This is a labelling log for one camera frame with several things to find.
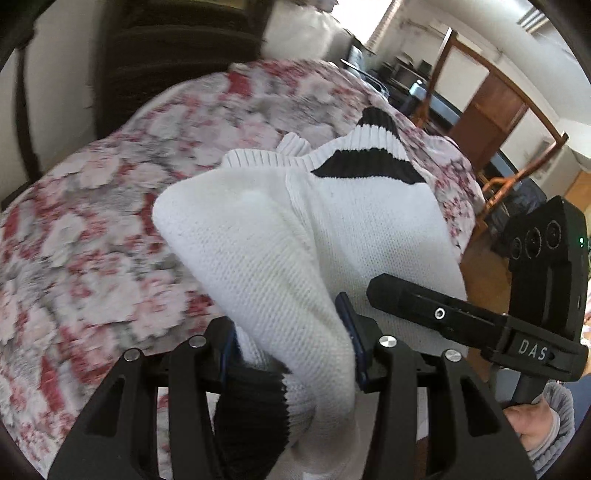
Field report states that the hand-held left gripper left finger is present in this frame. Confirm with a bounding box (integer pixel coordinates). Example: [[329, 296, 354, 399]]
[[48, 318, 238, 480]]

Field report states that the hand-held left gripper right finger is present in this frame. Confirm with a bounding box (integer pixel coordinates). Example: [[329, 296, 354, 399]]
[[335, 292, 539, 480]]

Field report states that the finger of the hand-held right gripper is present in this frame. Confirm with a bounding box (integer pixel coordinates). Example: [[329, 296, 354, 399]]
[[368, 274, 509, 344]]

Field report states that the white sweater with black trim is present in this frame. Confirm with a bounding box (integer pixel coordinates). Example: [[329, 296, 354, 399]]
[[151, 107, 467, 480]]

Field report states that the person's right hand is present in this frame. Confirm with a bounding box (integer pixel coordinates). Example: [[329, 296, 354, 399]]
[[503, 401, 570, 452]]

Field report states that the brown wooden door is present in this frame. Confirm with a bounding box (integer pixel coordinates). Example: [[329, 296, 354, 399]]
[[462, 73, 530, 172]]

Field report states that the floral bedsheet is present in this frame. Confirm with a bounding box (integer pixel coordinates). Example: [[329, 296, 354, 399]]
[[0, 58, 488, 480]]

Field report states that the white pillow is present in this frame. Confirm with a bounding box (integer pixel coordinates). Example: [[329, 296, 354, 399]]
[[261, 7, 354, 70]]

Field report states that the dark wooden cabinet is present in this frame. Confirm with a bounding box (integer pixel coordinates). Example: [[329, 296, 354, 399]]
[[95, 0, 273, 139]]

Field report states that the wooden furniture frame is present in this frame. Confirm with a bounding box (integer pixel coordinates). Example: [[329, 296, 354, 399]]
[[413, 28, 570, 232]]

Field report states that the black iron bed post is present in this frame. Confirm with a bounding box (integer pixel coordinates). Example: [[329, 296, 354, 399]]
[[11, 28, 44, 178]]

